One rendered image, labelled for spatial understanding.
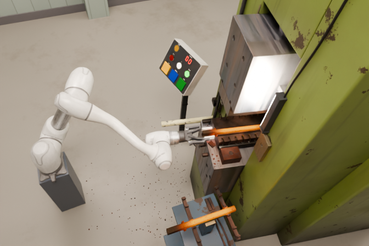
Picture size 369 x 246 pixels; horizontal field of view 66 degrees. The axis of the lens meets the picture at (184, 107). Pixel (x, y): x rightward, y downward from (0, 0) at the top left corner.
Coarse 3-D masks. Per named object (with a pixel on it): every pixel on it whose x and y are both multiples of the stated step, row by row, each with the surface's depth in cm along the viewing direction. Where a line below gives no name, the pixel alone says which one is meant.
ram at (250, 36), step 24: (240, 24) 131; (264, 24) 133; (240, 48) 131; (264, 48) 122; (288, 48) 123; (240, 72) 134; (264, 72) 128; (288, 72) 131; (240, 96) 138; (264, 96) 142
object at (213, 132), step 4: (260, 124) 191; (224, 128) 187; (228, 128) 187; (232, 128) 187; (236, 128) 187; (240, 128) 188; (244, 128) 188; (248, 128) 188; (252, 128) 188; (256, 128) 189; (204, 132) 182; (208, 132) 183; (212, 132) 183; (216, 132) 184; (220, 132) 184; (224, 132) 185; (228, 132) 186; (204, 136) 185
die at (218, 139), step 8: (216, 120) 194; (224, 120) 194; (232, 120) 195; (240, 120) 194; (248, 120) 194; (256, 120) 195; (216, 128) 187; (216, 136) 186; (224, 136) 185; (232, 136) 185; (240, 136) 186; (248, 136) 186; (216, 144) 188
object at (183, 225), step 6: (222, 210) 159; (228, 210) 160; (234, 210) 160; (204, 216) 156; (210, 216) 157; (216, 216) 157; (186, 222) 154; (192, 222) 154; (198, 222) 154; (168, 228) 151; (174, 228) 151; (180, 228) 151; (186, 228) 151; (168, 234) 151
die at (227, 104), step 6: (222, 84) 162; (222, 90) 163; (222, 96) 165; (222, 102) 166; (228, 102) 155; (228, 108) 156; (228, 114) 158; (234, 114) 159; (240, 114) 160; (246, 114) 161
